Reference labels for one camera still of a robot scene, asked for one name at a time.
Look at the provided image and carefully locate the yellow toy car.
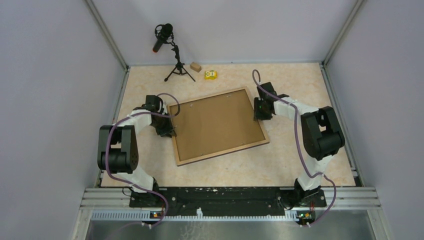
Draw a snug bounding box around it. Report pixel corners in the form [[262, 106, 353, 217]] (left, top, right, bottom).
[[204, 70, 218, 80]]

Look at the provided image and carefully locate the small wooden block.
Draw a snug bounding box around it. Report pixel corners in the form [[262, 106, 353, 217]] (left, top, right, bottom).
[[189, 62, 202, 73]]

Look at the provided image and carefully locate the brown cardboard backing board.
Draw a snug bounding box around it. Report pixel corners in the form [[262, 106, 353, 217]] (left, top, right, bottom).
[[170, 90, 266, 163]]

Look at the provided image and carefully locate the aluminium frame rail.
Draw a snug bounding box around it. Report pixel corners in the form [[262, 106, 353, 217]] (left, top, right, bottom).
[[72, 186, 394, 240]]

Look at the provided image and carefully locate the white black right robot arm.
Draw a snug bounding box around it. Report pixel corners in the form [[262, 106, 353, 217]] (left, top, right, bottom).
[[254, 82, 345, 206]]

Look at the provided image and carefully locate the black microphone on tripod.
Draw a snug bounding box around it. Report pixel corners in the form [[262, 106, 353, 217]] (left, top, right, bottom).
[[152, 23, 196, 82]]

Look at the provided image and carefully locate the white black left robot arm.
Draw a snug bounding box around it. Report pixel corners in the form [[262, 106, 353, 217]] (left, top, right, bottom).
[[97, 94, 178, 207]]

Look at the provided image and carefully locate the wooden picture frame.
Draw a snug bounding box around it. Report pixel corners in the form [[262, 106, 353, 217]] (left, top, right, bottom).
[[166, 86, 271, 167]]

